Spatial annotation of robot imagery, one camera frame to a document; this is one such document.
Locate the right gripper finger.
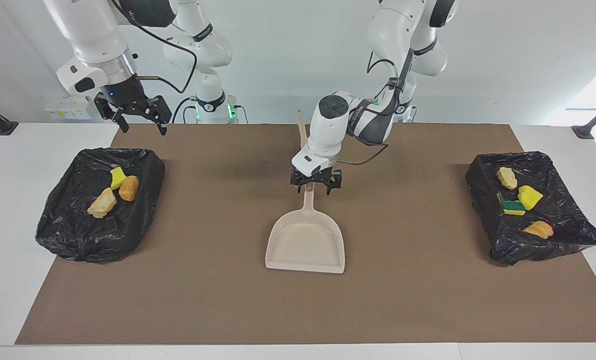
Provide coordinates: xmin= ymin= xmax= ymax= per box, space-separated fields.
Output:
xmin=147 ymin=95 xmax=172 ymax=136
xmin=94 ymin=92 xmax=129 ymax=134

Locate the beige hand brush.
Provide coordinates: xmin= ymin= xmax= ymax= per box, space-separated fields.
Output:
xmin=297 ymin=109 xmax=309 ymax=149

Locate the beige plastic dustpan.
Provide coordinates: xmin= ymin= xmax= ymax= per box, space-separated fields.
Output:
xmin=265 ymin=182 xmax=346 ymax=275

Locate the orange brown sponge lump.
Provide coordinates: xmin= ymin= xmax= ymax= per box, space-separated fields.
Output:
xmin=119 ymin=175 xmax=140 ymax=202

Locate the pale tan sponge chunk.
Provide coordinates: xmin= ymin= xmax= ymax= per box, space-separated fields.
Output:
xmin=87 ymin=187 xmax=117 ymax=219

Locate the jagged beige sponge scrap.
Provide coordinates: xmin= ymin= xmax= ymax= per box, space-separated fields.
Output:
xmin=496 ymin=167 xmax=518 ymax=190

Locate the notched yellow sponge piece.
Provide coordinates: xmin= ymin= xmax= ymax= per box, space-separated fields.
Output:
xmin=518 ymin=185 xmax=544 ymax=211

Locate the rounded beige sponge scrap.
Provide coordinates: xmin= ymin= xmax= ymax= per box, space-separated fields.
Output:
xmin=523 ymin=220 xmax=554 ymax=239

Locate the black bag lined trash bin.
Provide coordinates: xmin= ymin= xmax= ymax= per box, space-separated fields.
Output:
xmin=35 ymin=147 xmax=166 ymax=263
xmin=465 ymin=151 xmax=596 ymax=267

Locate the brown table mat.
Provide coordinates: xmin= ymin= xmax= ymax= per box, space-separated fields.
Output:
xmin=14 ymin=123 xmax=596 ymax=346

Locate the black right base cable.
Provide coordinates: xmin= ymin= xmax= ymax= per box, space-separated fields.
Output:
xmin=172 ymin=96 xmax=198 ymax=124

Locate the white wall socket box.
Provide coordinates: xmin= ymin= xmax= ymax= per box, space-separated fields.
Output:
xmin=44 ymin=95 xmax=92 ymax=121

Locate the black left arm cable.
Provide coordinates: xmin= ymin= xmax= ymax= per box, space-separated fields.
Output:
xmin=338 ymin=57 xmax=414 ymax=166

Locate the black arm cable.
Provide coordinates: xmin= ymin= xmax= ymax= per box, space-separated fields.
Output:
xmin=110 ymin=0 xmax=199 ymax=95
xmin=338 ymin=57 xmax=414 ymax=166

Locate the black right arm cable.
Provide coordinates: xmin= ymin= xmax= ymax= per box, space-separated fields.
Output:
xmin=110 ymin=0 xmax=199 ymax=95

